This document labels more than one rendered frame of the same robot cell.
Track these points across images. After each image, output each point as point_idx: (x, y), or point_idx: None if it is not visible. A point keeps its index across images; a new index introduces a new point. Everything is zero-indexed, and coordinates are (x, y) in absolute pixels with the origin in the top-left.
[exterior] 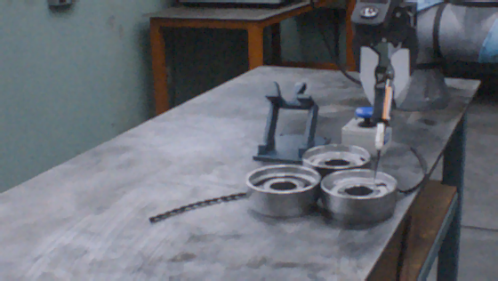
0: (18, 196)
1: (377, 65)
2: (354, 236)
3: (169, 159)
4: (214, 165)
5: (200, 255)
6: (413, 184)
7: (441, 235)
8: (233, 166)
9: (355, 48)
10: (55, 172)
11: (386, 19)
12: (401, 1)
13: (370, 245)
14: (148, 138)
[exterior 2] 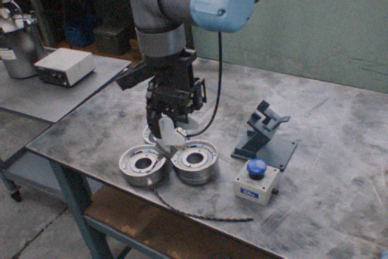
0: (207, 64)
1: (169, 117)
2: (113, 166)
3: (251, 100)
4: (237, 117)
5: (121, 119)
6: (173, 205)
7: None
8: (233, 124)
9: None
10: (238, 67)
11: (120, 82)
12: (174, 88)
13: (100, 172)
14: (296, 88)
